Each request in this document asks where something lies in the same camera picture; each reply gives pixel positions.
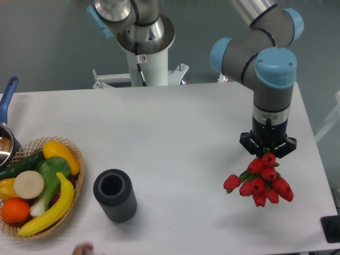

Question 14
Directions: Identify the orange fruit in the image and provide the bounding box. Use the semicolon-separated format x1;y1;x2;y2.
1;198;30;224

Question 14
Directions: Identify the yellow lemon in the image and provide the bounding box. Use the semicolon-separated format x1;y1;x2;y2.
42;140;80;176

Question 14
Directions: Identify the red tulip bouquet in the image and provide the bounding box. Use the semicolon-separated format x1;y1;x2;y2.
223;148;294;207

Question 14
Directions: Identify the dark red fruit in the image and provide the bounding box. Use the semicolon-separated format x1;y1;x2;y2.
50;176;78;206

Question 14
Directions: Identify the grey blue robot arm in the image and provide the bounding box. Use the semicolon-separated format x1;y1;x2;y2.
87;1;304;158

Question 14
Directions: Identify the white frame at right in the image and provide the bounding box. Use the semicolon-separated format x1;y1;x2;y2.
314;91;339;143

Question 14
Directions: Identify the beige round mushroom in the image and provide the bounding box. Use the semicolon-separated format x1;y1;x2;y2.
13;171;45;199

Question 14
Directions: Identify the yellow bell pepper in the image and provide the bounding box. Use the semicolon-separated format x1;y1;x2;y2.
0;178;19;201

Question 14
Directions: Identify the woven wicker basket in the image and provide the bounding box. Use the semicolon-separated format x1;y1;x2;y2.
1;137;85;240

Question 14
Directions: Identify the person fingertip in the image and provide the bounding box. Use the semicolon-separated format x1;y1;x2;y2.
72;243;94;255

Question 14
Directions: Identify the blue handled steel pot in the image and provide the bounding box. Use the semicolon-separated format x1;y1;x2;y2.
1;76;21;170

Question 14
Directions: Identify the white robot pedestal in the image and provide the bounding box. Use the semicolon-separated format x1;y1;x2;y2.
91;13;190;89

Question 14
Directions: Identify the yellow banana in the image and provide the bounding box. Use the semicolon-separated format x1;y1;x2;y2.
18;172;74;237

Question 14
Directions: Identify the black device at edge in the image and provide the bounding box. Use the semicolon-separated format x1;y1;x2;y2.
320;215;340;243

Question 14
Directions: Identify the green bok choy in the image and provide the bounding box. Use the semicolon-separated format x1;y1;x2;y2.
30;156;70;217

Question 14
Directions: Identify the green cucumber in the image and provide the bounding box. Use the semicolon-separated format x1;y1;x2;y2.
1;150;45;181

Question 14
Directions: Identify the dark grey ribbed vase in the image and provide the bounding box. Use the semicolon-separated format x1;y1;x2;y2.
93;169;137;223

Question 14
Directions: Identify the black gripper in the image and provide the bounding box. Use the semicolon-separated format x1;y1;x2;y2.
240;117;297;158

